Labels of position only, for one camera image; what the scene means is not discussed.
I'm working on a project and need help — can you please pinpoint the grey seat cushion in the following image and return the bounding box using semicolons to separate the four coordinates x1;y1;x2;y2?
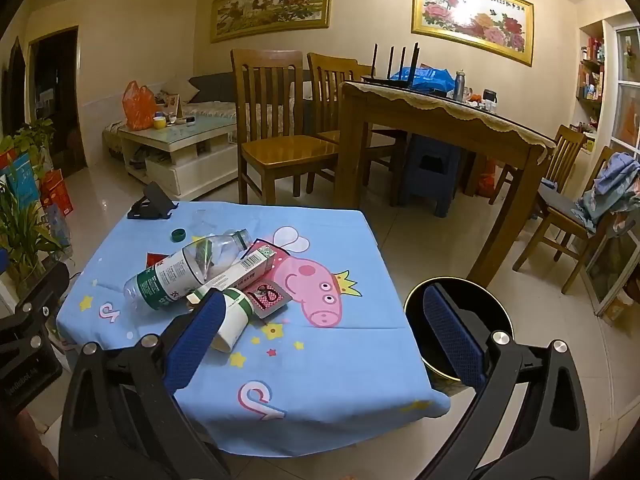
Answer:
537;182;598;233

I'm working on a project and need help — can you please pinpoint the framed flower painting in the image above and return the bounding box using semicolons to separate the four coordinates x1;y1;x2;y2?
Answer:
411;0;535;67

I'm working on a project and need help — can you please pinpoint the white green paper cup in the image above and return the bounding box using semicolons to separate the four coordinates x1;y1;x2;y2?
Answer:
186;286;257;353

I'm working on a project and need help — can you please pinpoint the pink white carton box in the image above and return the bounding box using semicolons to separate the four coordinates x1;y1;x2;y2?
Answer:
189;239;282;306

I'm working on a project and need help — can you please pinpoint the wooden chair with clothes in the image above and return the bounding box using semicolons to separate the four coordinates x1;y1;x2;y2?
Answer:
512;146;621;295

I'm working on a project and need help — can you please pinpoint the black television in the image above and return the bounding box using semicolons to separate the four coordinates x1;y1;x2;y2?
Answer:
2;37;28;126

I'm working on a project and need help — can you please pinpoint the green bamboo potted plant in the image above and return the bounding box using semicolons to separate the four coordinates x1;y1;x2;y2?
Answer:
0;175;68;283

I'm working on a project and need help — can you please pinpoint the black router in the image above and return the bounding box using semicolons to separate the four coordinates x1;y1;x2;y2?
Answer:
361;42;447;97

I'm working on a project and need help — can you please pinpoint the blue cartoon pig tablecloth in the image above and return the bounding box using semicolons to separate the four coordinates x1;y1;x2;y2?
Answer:
56;201;453;458

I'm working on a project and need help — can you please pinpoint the white coffee table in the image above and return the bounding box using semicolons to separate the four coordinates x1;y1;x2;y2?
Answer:
118;114;238;201

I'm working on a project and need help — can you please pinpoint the white framed glass door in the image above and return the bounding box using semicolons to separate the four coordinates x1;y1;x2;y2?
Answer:
585;25;640;316

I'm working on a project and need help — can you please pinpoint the black trash bin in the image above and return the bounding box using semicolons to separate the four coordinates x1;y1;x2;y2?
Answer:
404;276;516;383

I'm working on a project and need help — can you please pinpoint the pile of clothes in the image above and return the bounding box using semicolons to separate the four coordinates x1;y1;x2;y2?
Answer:
575;152;640;233

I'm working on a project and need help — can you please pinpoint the orange bag under table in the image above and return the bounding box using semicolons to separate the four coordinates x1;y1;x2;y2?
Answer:
475;157;501;198

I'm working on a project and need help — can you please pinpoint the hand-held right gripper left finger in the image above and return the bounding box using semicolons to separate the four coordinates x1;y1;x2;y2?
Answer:
59;290;231;480

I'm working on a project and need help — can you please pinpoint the dark sofa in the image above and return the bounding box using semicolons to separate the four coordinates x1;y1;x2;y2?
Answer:
102;71;321;161

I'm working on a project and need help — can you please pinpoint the black phone stand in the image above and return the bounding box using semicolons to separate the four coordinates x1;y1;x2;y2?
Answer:
126;181;178;221

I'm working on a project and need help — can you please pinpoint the clear plastic bottle green label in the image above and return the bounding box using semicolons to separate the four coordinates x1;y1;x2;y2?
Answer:
123;228;252;316

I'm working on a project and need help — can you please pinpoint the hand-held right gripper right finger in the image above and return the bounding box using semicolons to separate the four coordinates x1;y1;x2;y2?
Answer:
422;282;591;480

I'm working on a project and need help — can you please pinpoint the wooden dining chair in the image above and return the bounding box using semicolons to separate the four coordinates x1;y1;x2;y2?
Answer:
489;125;587;206
306;52;408;196
230;49;346;206

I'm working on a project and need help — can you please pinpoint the blue plastic stool stack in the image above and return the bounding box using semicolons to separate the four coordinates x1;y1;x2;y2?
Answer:
397;135;463;218

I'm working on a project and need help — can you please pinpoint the wooden dining table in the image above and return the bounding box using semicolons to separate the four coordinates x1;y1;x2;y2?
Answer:
340;80;557;286

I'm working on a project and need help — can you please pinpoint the beige sofa cushion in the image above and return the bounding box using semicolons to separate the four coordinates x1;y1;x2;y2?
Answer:
167;76;202;107

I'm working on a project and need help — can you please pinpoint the framed horse painting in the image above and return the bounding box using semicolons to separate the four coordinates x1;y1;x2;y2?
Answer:
210;0;334;44

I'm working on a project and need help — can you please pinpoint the trailing pothos plant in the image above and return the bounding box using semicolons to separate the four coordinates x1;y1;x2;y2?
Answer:
0;119;56;171

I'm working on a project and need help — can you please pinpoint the beige lace table cover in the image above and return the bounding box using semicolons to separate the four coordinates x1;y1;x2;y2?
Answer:
341;80;557;148

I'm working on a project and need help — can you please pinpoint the red gift box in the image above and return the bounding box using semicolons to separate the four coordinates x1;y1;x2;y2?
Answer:
40;169;73;211

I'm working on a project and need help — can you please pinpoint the orange plastic bag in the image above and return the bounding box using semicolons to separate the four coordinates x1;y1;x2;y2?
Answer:
123;81;157;130

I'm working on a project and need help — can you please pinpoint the blue plastic bag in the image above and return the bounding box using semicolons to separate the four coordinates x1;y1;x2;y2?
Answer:
390;65;457;93

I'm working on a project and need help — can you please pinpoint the blue gift bag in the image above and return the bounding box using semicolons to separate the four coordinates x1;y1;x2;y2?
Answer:
0;152;41;206

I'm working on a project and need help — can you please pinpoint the blue patterned box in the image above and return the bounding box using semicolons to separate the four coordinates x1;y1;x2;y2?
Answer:
47;205;72;247

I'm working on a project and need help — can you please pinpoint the grey red wrapper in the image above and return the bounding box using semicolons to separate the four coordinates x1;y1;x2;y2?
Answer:
245;280;293;320

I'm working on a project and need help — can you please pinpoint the wall shelf with items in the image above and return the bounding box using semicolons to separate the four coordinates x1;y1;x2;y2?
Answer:
575;22;608;153

